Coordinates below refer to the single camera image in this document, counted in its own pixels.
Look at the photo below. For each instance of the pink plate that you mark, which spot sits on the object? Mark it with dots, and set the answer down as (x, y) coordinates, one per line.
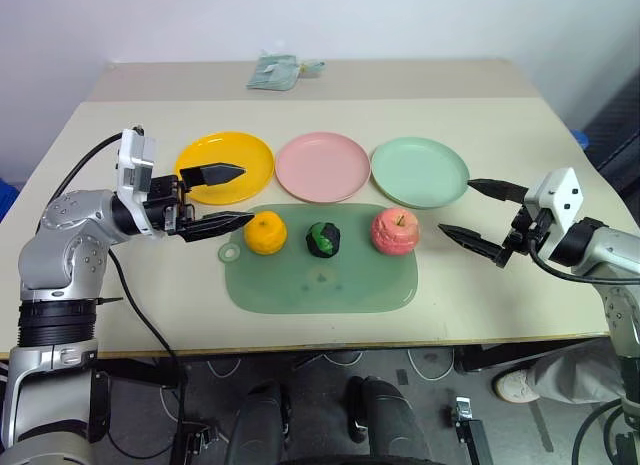
(322, 167)

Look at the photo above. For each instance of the dark rounded robot leg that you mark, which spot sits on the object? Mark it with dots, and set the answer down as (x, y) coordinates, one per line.
(260, 425)
(390, 422)

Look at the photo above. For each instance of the green cutting mat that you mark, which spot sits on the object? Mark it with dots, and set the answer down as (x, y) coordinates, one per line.
(325, 280)

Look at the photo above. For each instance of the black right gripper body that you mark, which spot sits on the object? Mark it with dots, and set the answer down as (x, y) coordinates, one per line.
(525, 230)

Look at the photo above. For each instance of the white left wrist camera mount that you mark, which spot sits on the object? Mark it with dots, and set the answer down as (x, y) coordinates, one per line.
(134, 167)

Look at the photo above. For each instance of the blue bin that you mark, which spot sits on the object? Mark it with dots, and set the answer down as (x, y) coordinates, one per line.
(7, 195)

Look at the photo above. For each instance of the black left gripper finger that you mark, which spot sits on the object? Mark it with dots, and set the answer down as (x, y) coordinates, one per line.
(215, 174)
(215, 225)

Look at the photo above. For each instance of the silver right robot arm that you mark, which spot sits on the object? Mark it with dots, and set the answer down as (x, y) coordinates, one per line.
(607, 265)

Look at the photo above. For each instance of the green plastic packet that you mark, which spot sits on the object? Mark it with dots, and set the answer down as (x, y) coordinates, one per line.
(272, 72)

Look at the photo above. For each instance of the green plate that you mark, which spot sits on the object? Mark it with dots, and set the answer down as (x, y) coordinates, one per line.
(420, 170)

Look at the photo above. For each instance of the red apple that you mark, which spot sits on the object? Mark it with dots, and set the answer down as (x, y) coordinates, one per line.
(395, 231)

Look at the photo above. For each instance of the white sneaker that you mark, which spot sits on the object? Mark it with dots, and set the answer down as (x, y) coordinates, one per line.
(515, 385)

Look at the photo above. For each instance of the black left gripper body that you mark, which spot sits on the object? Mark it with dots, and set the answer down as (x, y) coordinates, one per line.
(167, 202)

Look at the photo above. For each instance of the yellow plate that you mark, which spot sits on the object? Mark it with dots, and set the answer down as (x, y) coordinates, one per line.
(225, 167)

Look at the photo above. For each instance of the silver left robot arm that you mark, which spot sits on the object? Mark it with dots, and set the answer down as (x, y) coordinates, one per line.
(60, 265)

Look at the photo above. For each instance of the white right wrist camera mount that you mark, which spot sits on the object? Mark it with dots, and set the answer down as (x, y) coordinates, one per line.
(555, 197)

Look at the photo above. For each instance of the grey trouser leg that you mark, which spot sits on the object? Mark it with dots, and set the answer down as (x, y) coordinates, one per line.
(575, 377)

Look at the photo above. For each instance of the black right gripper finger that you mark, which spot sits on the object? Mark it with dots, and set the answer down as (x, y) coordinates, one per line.
(497, 187)
(472, 241)

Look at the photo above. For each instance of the black metal stand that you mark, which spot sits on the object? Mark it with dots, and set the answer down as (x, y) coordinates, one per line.
(472, 427)

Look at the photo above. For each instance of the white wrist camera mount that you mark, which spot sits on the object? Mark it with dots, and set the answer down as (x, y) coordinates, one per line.
(134, 167)
(555, 197)

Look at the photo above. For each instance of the orange fruit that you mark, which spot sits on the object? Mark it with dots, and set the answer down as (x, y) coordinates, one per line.
(265, 232)

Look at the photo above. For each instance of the dark green avocado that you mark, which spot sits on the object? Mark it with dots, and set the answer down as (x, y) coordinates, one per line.
(323, 239)

